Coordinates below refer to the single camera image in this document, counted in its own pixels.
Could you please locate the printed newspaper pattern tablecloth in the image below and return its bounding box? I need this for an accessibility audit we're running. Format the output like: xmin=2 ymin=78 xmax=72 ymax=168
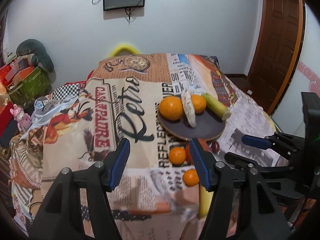
xmin=8 ymin=52 xmax=291 ymax=240

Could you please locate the small tangerine behind tomato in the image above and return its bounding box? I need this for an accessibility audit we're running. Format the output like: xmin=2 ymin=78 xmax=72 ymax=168
xmin=169 ymin=147 xmax=187 ymax=165

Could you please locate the large orange on plate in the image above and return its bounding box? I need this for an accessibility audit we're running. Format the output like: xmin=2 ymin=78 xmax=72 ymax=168
xmin=191 ymin=94 xmax=207 ymax=114
xmin=158 ymin=96 xmax=184 ymax=121

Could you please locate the red tomato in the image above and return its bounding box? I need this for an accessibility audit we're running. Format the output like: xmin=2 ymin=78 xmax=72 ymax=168
xmin=185 ymin=138 xmax=209 ymax=165

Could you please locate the green corn piece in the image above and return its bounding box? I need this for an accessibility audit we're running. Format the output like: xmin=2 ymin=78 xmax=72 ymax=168
xmin=201 ymin=93 xmax=231 ymax=121
xmin=199 ymin=185 xmax=214 ymax=218

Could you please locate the small tangerine near front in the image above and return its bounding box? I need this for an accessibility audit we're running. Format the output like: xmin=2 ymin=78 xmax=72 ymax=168
xmin=182 ymin=169 xmax=200 ymax=187

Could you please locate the pink pig figurine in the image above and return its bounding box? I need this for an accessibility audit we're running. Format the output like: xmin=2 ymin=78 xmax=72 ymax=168
xmin=10 ymin=104 xmax=32 ymax=133

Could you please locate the small dark red fruit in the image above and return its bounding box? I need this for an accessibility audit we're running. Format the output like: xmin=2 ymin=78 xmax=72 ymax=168
xmin=211 ymin=141 xmax=220 ymax=154

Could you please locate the pale whitish corn piece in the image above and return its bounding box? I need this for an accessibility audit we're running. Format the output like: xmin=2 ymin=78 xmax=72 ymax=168
xmin=181 ymin=89 xmax=196 ymax=128

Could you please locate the green patterned gift box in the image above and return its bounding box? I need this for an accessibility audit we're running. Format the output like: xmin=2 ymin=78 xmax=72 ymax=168
xmin=8 ymin=67 xmax=50 ymax=108

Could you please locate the large orange on plate right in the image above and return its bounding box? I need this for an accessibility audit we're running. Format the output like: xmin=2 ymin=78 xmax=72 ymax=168
xmin=191 ymin=94 xmax=207 ymax=114

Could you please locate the dark green neck pillow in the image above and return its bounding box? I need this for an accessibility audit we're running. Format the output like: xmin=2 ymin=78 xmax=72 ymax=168
xmin=16 ymin=39 xmax=54 ymax=73

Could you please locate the brown wooden door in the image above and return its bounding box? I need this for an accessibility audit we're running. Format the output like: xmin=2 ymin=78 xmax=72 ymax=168
xmin=248 ymin=0 xmax=305 ymax=115

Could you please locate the red boxes pile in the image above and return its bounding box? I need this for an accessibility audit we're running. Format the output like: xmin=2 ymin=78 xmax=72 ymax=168
xmin=0 ymin=57 xmax=34 ymax=135

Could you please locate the yellow chair back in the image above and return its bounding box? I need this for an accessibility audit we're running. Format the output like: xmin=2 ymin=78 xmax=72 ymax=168
xmin=108 ymin=44 xmax=140 ymax=57

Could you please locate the dark purple round plate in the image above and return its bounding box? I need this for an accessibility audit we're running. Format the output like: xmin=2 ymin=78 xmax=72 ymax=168
xmin=158 ymin=107 xmax=226 ymax=141

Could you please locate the large orange on plate left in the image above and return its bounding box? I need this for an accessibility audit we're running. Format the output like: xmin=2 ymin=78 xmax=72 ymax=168
xmin=158 ymin=96 xmax=184 ymax=121

